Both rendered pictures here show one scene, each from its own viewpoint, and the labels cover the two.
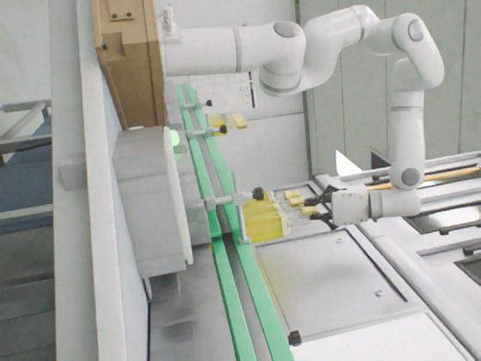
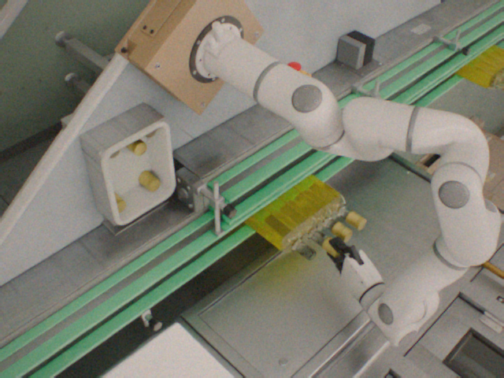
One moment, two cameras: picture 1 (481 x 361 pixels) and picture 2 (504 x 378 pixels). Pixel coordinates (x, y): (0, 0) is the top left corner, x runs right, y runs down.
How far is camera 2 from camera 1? 1.03 m
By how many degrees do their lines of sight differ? 51
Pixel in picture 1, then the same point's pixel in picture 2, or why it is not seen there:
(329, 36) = (355, 131)
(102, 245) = (28, 188)
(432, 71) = (457, 248)
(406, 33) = (436, 190)
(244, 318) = (113, 284)
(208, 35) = (240, 62)
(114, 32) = (134, 42)
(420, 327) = not seen: outside the picture
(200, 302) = (112, 251)
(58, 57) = not seen: hidden behind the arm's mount
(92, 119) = (90, 100)
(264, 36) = (280, 93)
